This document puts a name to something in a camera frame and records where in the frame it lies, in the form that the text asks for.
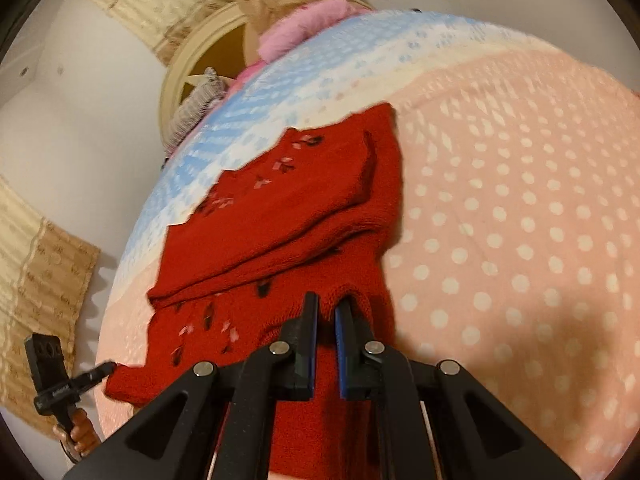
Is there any cream wooden headboard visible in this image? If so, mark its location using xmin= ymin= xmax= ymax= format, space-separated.
xmin=158 ymin=3 xmax=259 ymax=145

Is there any pink blue polka-dot bedspread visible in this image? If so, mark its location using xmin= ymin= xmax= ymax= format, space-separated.
xmin=99 ymin=11 xmax=639 ymax=479

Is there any red knitted sweater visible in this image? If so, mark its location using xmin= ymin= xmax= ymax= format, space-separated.
xmin=104 ymin=103 xmax=401 ymax=479

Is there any beige side curtain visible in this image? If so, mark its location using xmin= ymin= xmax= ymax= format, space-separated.
xmin=0 ymin=181 xmax=101 ymax=434

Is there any striped pillow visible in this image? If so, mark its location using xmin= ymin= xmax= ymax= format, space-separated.
xmin=163 ymin=67 xmax=228 ymax=157

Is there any left hand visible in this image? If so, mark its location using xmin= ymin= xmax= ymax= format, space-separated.
xmin=53 ymin=408 xmax=102 ymax=464

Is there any pink pillow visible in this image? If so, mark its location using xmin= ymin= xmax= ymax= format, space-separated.
xmin=257 ymin=0 xmax=370 ymax=63

